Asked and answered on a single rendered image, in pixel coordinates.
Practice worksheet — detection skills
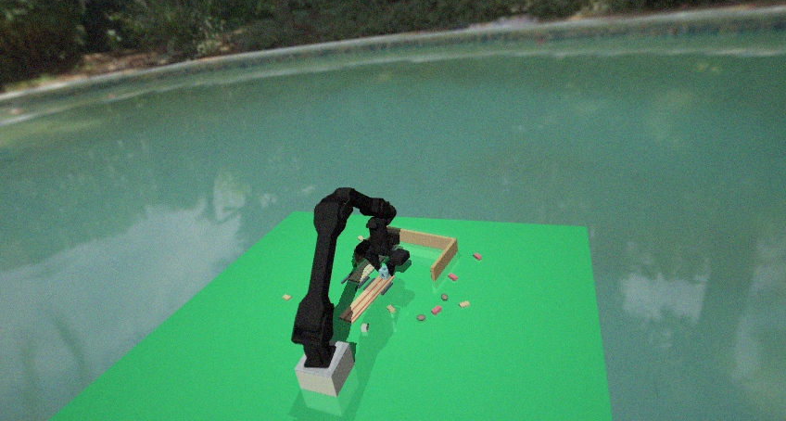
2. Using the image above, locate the tan strip with teal polka dots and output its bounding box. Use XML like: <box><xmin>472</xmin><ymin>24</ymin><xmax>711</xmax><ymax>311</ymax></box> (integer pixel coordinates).
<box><xmin>348</xmin><ymin>256</ymin><xmax>385</xmax><ymax>283</ymax></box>

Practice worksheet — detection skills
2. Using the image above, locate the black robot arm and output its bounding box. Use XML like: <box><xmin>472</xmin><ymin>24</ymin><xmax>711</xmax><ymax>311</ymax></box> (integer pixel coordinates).
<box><xmin>291</xmin><ymin>187</ymin><xmax>397</xmax><ymax>369</ymax></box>

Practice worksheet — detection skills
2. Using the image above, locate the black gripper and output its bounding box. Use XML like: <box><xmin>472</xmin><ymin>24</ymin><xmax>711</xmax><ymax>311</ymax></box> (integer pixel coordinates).
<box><xmin>355</xmin><ymin>233</ymin><xmax>410</xmax><ymax>275</ymax></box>

